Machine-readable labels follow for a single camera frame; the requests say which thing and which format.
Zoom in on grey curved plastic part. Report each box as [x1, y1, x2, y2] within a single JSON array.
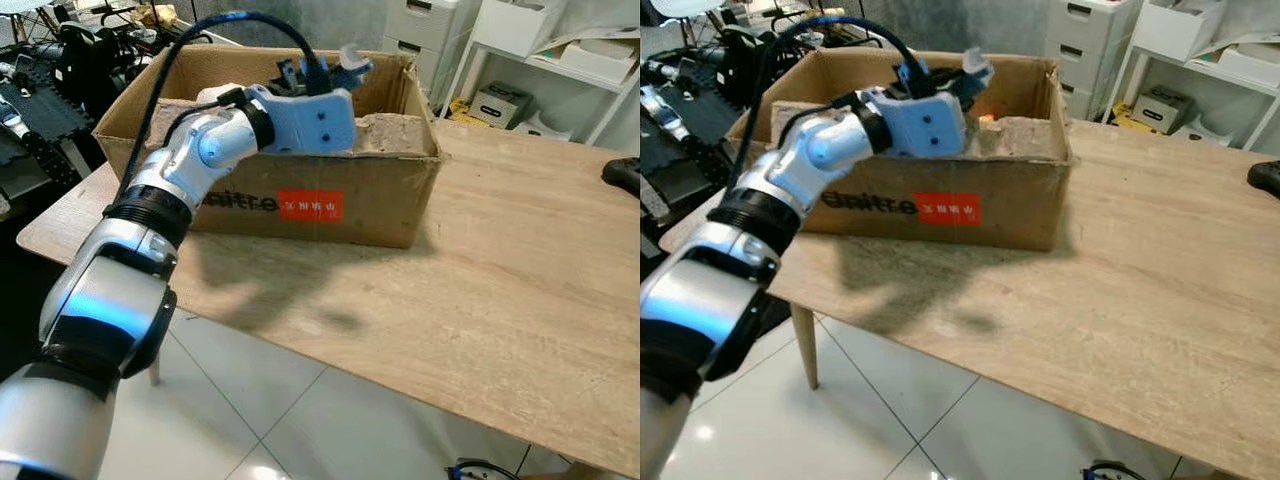
[[335, 42, 377, 83], [955, 45, 997, 87]]

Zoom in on grey pulp packaging insert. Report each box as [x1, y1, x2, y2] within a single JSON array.
[[770, 99, 1071, 163], [150, 97, 442, 160]]

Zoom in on white drawer cabinet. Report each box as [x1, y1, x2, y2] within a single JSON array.
[[383, 0, 482, 87], [1045, 0, 1142, 122]]

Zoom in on large printed cardboard box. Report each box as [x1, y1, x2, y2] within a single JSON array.
[[93, 45, 445, 250], [727, 48, 1074, 254]]

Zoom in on grey box with black label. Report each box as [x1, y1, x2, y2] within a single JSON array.
[[467, 82, 532, 130], [1130, 85, 1197, 135]]

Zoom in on white storage box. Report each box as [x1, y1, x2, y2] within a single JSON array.
[[477, 0, 563, 57], [1134, 0, 1227, 62]]

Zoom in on white shelf rack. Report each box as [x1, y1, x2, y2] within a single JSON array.
[[438, 0, 641, 148], [1104, 0, 1280, 153]]

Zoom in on black robot equipment heap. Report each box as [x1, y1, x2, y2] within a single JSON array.
[[640, 22, 763, 233], [0, 18, 133, 203]]

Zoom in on black rounded device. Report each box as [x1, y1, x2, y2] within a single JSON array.
[[602, 157, 641, 197], [1247, 160, 1280, 200]]

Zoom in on pale blue left wrist camera mount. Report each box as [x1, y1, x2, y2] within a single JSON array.
[[245, 85, 359, 154], [865, 83, 970, 160]]

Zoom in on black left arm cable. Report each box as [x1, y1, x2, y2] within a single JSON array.
[[737, 15, 928, 193], [117, 10, 332, 203]]

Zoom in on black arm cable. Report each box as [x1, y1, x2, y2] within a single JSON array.
[[737, 15, 928, 193], [1080, 460, 1152, 480], [445, 457, 522, 480], [117, 10, 332, 203]]

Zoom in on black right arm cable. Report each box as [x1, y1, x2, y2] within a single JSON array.
[[445, 457, 522, 480], [1080, 460, 1152, 480]]

